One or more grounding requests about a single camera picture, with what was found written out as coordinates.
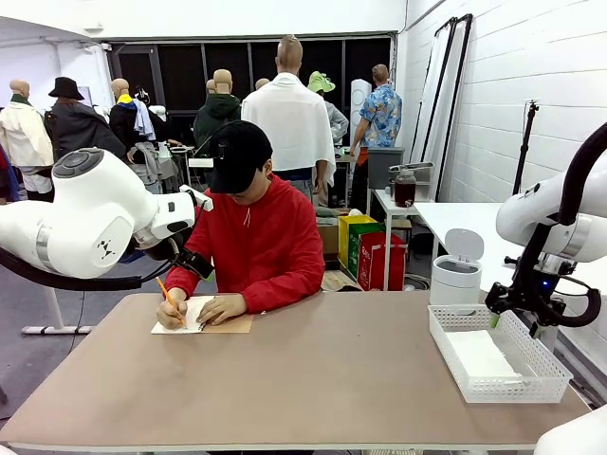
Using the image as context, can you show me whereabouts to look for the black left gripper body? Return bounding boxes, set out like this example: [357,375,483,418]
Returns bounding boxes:
[177,247,216,281]

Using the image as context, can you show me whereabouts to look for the brown cardboard box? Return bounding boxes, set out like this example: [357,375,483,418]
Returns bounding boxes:
[317,222,340,257]

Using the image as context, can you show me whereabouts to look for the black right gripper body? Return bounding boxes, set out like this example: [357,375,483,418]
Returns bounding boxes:
[506,279,568,326]

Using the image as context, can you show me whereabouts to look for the person's left hand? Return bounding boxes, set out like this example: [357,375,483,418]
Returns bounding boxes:
[196,293,248,327]

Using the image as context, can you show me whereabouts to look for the grey metal tray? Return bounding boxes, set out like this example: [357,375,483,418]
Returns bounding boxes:
[388,162,435,189]

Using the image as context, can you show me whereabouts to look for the yellow green box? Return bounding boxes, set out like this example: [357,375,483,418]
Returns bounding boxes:
[338,214,378,271]

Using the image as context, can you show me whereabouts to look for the red shopping bag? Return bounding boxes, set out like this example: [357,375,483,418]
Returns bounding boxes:
[358,231,408,292]

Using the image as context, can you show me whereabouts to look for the black framed white panel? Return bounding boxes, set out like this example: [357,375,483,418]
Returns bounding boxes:
[410,17,459,165]
[433,13,474,203]

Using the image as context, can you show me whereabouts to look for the mannequin with green hat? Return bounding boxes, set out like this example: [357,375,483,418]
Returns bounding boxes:
[306,70,350,146]

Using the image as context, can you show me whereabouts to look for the white tower fan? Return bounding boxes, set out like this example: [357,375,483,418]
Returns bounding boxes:
[349,79,374,129]

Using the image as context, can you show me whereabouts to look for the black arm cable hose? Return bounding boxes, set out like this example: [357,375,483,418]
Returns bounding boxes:
[0,246,184,293]
[514,121,607,328]

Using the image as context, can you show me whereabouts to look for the person's right forearm red sleeve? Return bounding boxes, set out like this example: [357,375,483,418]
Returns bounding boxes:
[164,264,210,299]

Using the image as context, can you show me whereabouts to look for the large white side table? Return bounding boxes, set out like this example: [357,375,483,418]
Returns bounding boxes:
[414,201,607,352]

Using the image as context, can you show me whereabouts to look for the white metal stand base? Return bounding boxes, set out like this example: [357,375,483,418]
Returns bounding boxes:
[21,283,96,337]

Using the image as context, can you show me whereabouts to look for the white round trash can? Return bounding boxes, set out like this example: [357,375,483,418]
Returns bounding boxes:
[430,227,485,307]

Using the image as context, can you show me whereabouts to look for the person in red hoodie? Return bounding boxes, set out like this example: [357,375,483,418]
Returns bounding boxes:
[164,173,326,314]

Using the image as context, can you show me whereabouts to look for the mannequin in cream jacket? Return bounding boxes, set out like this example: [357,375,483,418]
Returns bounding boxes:
[0,79,56,203]

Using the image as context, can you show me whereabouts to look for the mannequin in blue floral shirt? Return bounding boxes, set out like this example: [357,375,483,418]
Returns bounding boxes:
[349,64,403,214]

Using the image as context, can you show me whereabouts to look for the mannequin in dark green jacket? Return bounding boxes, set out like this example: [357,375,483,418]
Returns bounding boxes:
[193,69,243,165]

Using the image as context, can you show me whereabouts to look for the person's right hand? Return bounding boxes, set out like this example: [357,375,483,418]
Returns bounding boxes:
[156,286,190,330]

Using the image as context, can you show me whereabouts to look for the mannequin with black hat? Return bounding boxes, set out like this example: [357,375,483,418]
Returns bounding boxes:
[45,77,128,162]

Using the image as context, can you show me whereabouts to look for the black tripod stand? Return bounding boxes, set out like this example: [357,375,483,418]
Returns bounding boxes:
[511,99,542,195]

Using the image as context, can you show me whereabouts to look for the white paper sheet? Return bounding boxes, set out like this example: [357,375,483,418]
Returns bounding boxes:
[443,329,525,380]

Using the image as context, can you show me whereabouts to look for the glass jar with dark liquid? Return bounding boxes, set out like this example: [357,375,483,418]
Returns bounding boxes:
[393,169,417,209]

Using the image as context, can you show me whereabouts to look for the orange pencil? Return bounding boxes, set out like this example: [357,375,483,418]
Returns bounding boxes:
[156,277,188,329]

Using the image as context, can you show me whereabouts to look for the grey plastic bin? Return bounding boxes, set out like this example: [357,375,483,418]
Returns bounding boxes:
[367,147,405,191]

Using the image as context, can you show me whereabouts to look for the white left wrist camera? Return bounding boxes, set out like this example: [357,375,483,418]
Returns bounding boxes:
[178,184,214,212]

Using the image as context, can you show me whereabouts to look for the grey-green cloth pile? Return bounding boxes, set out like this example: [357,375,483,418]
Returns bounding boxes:
[316,207,364,228]

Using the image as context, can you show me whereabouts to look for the white plastic mesh basket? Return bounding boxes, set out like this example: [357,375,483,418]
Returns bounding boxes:
[427,303,574,405]

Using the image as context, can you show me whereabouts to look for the green shopping bag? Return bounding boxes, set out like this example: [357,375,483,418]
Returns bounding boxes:
[347,222,386,281]

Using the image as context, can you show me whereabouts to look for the beige floor mat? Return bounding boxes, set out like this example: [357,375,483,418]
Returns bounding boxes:
[322,269,364,293]

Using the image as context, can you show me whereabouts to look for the mannequin with yellow collar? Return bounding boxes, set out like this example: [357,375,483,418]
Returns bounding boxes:
[108,78,157,153]

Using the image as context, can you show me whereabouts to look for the small white table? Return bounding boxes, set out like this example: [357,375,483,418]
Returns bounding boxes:
[372,188,437,291]

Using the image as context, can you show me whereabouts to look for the mannequin with white cape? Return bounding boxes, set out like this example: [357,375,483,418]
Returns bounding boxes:
[240,35,338,208]

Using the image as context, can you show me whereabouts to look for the spiral notebook with brown cover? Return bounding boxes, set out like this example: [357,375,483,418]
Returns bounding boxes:
[150,295,255,336]

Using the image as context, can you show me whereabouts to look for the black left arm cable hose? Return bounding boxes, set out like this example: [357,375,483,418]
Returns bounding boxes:
[0,246,184,293]

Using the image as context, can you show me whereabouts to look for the black cap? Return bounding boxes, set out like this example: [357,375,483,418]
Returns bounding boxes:
[208,119,274,194]

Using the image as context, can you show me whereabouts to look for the grey garment on rack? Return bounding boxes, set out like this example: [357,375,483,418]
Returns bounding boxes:
[130,141,165,186]

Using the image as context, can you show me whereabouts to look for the dark red blue garment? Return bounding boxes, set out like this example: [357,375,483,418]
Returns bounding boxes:
[0,144,21,205]

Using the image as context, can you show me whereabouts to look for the person's left forearm red sleeve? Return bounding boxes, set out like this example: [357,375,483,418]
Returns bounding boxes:
[241,279,326,314]

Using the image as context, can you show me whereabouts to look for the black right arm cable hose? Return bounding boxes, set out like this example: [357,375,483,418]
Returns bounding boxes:
[514,121,607,328]

